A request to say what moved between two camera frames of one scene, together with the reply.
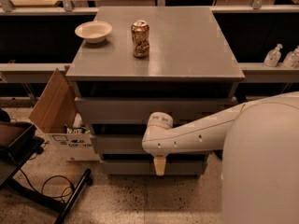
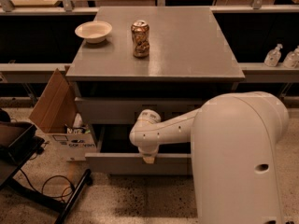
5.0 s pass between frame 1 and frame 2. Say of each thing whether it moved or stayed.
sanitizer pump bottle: stayed
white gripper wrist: moved
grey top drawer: stayed
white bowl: stayed
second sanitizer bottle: stayed
